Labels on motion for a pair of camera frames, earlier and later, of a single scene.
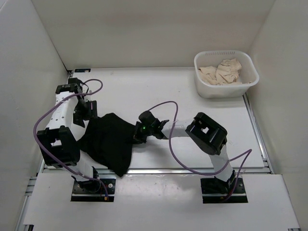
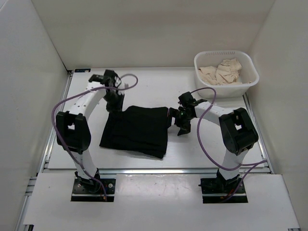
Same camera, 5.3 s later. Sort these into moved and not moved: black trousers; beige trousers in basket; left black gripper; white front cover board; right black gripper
Moved: left black gripper; black trousers; right black gripper
Not moved: white front cover board; beige trousers in basket
